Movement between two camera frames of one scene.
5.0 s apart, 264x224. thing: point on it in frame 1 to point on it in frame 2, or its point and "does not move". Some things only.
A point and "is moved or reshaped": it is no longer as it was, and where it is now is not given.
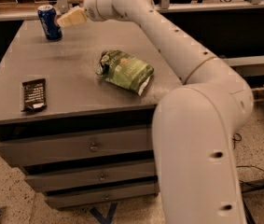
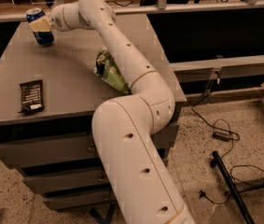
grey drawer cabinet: x=77 y=112 does not move
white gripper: x=90 y=9 to x=57 y=19
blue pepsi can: x=47 y=14 is moved or reshaped
